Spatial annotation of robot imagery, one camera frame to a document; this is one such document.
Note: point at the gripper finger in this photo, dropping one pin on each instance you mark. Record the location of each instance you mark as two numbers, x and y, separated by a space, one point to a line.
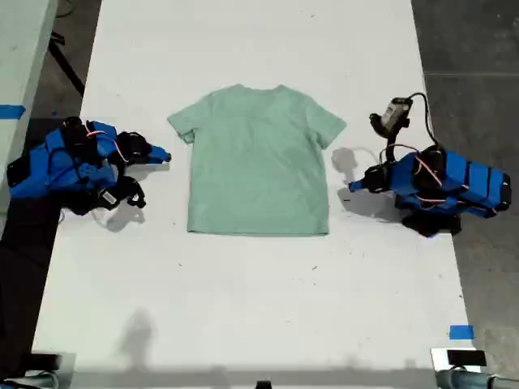
357 186
160 154

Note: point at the pale green t-shirt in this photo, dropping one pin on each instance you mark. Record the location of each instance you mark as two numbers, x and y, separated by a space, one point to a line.
259 162

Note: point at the blue and black arm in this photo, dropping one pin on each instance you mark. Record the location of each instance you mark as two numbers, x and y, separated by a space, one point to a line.
478 182
61 162

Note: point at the black stand leg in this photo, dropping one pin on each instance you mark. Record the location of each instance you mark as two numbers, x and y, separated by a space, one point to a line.
65 61

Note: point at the blue tape strip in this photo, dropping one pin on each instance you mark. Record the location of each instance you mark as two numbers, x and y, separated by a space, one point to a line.
461 332
12 111

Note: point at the pale side table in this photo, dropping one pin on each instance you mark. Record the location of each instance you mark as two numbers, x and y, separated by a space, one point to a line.
20 52

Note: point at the small black box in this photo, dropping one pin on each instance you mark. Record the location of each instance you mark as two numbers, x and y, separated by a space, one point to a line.
466 357
44 362

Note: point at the small black object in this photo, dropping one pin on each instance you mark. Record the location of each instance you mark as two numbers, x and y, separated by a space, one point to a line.
263 385

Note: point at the black camera stalk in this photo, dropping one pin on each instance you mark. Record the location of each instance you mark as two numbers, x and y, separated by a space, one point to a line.
381 125
129 184

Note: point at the black camera box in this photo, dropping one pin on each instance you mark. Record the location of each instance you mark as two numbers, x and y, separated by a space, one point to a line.
395 111
108 197

